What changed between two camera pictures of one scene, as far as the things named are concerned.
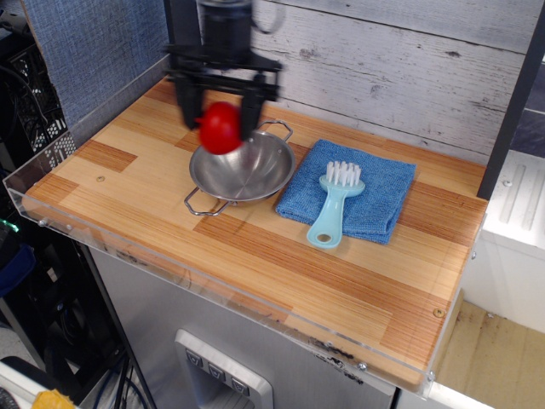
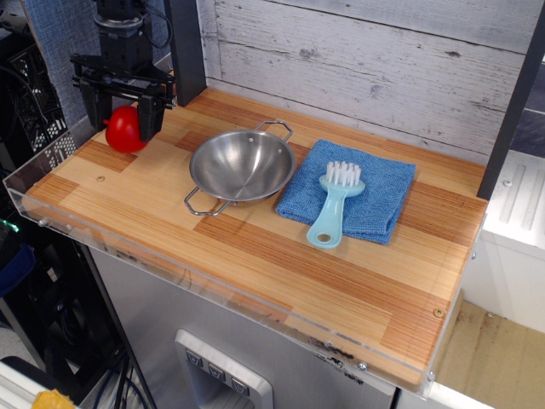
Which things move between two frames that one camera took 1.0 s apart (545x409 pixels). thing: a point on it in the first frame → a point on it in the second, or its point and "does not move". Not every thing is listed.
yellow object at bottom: (52, 400) does not move
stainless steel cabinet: (301, 373) does not move
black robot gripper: (225, 56) → (125, 66)
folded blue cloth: (370, 215) does not move
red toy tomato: (220, 128) → (123, 130)
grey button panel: (218, 380) does not move
